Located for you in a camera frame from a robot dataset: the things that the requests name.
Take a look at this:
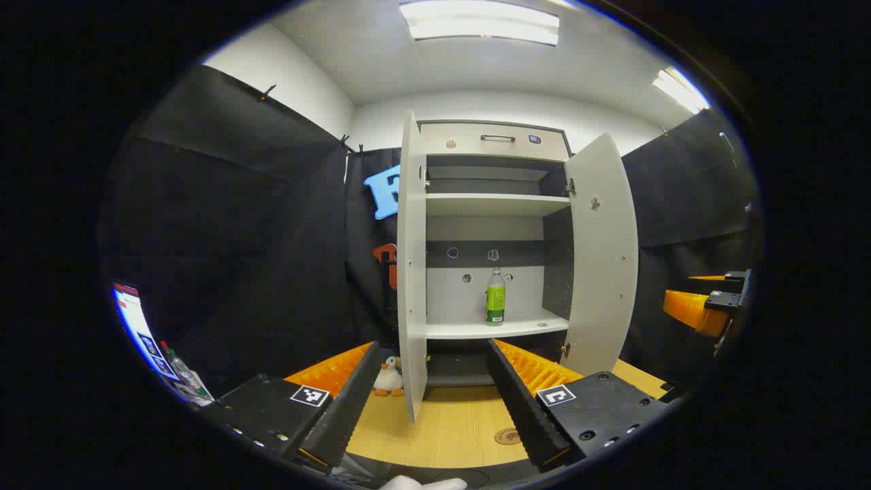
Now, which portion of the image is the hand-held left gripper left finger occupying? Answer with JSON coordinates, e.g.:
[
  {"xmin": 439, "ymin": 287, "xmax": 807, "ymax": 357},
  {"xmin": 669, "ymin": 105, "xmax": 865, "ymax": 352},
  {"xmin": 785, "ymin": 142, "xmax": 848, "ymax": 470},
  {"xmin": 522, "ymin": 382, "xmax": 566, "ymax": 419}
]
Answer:
[{"xmin": 201, "ymin": 340, "xmax": 382, "ymax": 470}]

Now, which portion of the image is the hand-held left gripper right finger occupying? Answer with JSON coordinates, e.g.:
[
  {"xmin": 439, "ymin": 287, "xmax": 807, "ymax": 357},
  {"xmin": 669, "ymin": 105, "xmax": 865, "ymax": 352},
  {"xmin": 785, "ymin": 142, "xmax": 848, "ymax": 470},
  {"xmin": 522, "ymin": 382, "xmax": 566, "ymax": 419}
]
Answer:
[{"xmin": 485, "ymin": 338, "xmax": 673, "ymax": 474}]

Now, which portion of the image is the grey cabinet door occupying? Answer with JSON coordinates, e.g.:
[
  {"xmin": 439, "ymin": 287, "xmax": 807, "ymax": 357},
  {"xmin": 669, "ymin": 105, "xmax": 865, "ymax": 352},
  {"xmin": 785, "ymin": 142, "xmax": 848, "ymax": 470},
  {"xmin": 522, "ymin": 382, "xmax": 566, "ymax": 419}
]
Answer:
[
  {"xmin": 397, "ymin": 110, "xmax": 429, "ymax": 424},
  {"xmin": 563, "ymin": 133, "xmax": 639, "ymax": 376}
]

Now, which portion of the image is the green label plastic bottle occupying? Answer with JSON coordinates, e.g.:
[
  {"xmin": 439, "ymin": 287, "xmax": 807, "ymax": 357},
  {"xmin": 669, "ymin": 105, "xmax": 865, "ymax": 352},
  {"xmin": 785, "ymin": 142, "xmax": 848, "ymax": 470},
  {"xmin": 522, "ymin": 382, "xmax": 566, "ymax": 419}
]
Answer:
[{"xmin": 485, "ymin": 267, "xmax": 506, "ymax": 325}]

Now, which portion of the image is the grey cabinet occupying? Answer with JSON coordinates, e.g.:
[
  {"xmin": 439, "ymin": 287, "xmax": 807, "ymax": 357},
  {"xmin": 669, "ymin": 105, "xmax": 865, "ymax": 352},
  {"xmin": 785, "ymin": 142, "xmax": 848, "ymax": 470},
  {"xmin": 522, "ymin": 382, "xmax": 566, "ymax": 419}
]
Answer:
[{"xmin": 416, "ymin": 120, "xmax": 572, "ymax": 387}]

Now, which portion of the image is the small clear bottle red cap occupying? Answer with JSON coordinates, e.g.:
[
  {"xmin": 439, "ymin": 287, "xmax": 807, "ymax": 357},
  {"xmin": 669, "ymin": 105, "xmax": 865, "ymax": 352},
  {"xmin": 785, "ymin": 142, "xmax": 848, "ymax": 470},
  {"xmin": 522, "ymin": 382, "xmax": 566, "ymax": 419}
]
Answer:
[{"xmin": 159, "ymin": 340, "xmax": 206, "ymax": 397}]

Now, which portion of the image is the grey cabinet drawer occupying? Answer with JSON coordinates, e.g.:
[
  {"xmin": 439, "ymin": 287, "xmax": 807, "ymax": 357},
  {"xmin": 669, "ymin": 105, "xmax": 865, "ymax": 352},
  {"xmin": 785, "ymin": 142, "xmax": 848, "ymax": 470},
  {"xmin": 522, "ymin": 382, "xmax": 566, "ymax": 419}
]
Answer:
[{"xmin": 418, "ymin": 122, "xmax": 571, "ymax": 162}]

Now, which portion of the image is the penguin plush toy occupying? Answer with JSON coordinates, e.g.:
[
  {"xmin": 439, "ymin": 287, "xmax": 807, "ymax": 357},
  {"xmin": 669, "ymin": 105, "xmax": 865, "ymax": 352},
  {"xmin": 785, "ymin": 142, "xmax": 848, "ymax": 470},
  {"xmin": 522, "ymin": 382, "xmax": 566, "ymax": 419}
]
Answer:
[{"xmin": 373, "ymin": 356, "xmax": 406, "ymax": 397}]

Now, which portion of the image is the rectangular ceiling light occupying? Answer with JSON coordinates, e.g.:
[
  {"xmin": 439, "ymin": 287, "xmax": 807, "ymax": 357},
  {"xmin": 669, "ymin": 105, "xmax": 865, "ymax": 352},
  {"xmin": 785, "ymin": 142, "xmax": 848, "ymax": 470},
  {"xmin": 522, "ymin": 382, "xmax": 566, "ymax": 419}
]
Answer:
[
  {"xmin": 399, "ymin": 0, "xmax": 560, "ymax": 46},
  {"xmin": 653, "ymin": 67, "xmax": 710, "ymax": 114}
]

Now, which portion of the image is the black backdrop cloth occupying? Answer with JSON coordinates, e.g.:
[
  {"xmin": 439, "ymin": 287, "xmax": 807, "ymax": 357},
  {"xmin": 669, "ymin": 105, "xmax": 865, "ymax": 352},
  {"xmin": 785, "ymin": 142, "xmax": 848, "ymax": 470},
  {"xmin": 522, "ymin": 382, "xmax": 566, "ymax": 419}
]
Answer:
[{"xmin": 99, "ymin": 65, "xmax": 759, "ymax": 402}]

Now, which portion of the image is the white printed sheet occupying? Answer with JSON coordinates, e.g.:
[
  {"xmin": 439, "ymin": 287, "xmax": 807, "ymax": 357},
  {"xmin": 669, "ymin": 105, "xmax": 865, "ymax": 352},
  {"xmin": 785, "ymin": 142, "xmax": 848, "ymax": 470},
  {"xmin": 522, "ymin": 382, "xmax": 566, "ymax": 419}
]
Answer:
[{"xmin": 112, "ymin": 282, "xmax": 213, "ymax": 407}]

